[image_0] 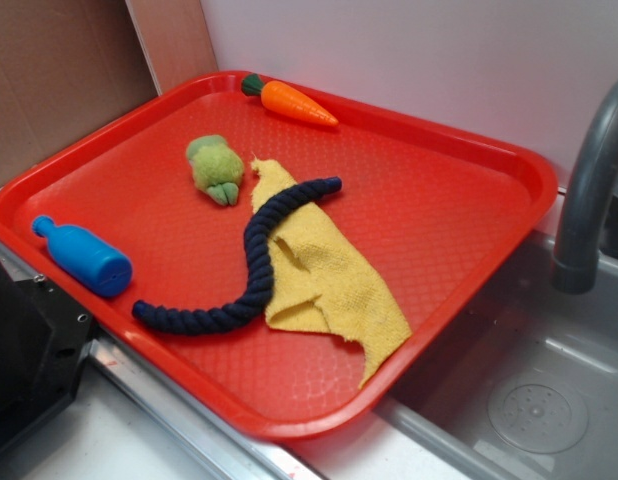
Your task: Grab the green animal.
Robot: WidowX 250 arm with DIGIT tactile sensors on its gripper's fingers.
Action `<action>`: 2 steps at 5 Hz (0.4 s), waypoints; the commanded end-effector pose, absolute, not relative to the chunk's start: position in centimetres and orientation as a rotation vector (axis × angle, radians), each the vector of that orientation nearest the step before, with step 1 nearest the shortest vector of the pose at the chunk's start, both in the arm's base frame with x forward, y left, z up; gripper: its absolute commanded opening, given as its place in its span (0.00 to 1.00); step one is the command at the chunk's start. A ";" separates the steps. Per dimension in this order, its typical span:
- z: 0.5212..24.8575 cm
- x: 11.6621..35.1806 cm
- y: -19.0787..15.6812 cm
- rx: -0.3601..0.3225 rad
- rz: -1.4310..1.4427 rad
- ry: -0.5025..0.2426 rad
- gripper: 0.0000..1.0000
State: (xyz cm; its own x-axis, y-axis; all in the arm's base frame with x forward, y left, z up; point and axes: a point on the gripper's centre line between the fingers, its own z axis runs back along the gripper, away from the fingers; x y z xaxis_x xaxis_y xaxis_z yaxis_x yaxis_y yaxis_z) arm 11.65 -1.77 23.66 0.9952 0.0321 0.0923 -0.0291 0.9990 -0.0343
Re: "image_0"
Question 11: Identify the green plush animal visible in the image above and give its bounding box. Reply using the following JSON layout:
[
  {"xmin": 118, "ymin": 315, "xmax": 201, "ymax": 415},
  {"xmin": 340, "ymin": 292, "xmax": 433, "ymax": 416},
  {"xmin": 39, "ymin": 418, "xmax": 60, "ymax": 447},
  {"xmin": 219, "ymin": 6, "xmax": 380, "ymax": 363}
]
[{"xmin": 185, "ymin": 134, "xmax": 245, "ymax": 206}]

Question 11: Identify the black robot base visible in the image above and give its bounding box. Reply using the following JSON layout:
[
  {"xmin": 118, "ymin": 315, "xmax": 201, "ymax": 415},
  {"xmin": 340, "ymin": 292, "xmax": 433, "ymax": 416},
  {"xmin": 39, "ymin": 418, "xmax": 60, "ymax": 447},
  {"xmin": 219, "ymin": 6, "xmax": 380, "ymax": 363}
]
[{"xmin": 0, "ymin": 261, "xmax": 95, "ymax": 455}]

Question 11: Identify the yellow cloth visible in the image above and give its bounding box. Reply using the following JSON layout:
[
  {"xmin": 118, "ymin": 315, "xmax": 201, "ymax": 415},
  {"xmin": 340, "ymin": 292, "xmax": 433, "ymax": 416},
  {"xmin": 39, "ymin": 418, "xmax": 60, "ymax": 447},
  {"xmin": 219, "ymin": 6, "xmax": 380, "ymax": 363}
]
[{"xmin": 249, "ymin": 157, "xmax": 414, "ymax": 391}]

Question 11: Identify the orange toy carrot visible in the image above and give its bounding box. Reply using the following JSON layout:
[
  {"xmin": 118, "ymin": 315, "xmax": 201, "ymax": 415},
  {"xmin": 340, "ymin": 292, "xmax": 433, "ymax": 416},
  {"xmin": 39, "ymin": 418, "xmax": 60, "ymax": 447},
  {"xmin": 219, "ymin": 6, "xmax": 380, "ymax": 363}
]
[{"xmin": 241, "ymin": 73, "xmax": 339, "ymax": 127}]

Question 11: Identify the blue toy bottle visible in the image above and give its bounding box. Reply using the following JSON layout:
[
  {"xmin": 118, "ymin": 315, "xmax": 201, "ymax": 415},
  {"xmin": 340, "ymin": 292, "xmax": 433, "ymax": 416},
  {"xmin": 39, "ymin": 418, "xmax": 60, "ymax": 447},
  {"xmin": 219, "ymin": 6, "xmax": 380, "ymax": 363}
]
[{"xmin": 32, "ymin": 215, "xmax": 133, "ymax": 298}]

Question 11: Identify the grey sink basin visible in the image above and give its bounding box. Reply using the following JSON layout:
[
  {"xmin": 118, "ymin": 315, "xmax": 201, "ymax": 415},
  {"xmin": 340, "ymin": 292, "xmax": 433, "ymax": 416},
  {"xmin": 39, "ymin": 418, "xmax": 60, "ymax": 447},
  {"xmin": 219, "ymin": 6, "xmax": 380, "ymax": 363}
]
[{"xmin": 377, "ymin": 234, "xmax": 618, "ymax": 479}]

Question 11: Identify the brown cardboard panel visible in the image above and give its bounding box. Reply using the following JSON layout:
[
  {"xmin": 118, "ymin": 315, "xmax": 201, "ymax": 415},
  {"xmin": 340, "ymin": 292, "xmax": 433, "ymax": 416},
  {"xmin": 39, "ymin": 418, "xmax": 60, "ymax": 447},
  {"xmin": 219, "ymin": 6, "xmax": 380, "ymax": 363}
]
[{"xmin": 0, "ymin": 1, "xmax": 217, "ymax": 187}]

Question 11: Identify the grey faucet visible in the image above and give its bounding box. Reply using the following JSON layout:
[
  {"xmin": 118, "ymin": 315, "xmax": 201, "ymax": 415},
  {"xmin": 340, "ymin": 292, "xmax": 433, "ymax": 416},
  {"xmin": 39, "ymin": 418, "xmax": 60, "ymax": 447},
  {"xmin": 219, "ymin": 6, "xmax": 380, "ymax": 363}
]
[{"xmin": 551, "ymin": 81, "xmax": 618, "ymax": 294}]

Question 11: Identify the dark blue rope toy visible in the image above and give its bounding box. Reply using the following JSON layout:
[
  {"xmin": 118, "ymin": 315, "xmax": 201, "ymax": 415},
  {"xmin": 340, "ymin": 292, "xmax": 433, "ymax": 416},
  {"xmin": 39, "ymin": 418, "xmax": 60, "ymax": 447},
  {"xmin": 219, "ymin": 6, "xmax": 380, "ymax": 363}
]
[{"xmin": 131, "ymin": 177, "xmax": 342, "ymax": 336}]

